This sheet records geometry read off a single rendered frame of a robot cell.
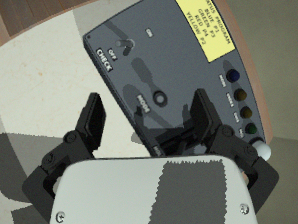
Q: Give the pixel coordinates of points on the dark grey control console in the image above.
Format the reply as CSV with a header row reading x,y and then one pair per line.
x,y
158,51

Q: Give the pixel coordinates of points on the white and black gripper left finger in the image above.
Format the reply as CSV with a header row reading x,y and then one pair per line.
x,y
38,187

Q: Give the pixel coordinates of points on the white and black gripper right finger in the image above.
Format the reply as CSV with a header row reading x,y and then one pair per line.
x,y
221,139

